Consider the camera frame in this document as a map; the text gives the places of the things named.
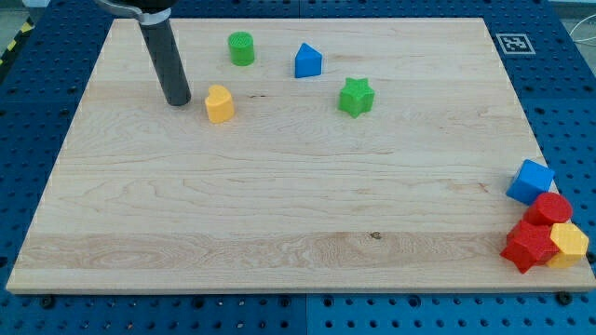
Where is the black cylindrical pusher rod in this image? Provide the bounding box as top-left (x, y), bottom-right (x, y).
top-left (140, 19), bottom-right (192, 106)

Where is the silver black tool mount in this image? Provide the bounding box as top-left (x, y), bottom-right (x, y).
top-left (94, 0), bottom-right (175, 25)

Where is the yellow heart block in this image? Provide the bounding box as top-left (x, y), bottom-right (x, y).
top-left (205, 85), bottom-right (236, 124)

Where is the green cylinder block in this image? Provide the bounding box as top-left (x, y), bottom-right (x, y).
top-left (227, 32), bottom-right (255, 66)

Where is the yellow black hazard tape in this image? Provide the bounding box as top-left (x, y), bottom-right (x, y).
top-left (1, 17), bottom-right (35, 69)

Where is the blue triangle block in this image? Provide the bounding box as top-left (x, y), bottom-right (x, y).
top-left (294, 43), bottom-right (323, 78)

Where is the green star block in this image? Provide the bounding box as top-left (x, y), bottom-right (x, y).
top-left (338, 77), bottom-right (375, 118)

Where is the light wooden board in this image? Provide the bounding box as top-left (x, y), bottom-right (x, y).
top-left (7, 18), bottom-right (595, 294)

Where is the white fiducial marker tag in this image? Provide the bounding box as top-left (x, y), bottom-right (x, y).
top-left (495, 33), bottom-right (535, 56)

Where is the blue cube block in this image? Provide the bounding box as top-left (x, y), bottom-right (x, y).
top-left (506, 159), bottom-right (555, 206)

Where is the red star block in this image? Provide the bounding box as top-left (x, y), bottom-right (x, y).
top-left (500, 220), bottom-right (560, 274)

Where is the red cylinder block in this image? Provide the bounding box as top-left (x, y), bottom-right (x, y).
top-left (522, 192), bottom-right (574, 226)

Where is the yellow hexagon block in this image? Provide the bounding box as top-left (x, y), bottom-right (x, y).
top-left (547, 222), bottom-right (589, 269)

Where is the white cable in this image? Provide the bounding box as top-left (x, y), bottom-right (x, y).
top-left (568, 12), bottom-right (596, 47)

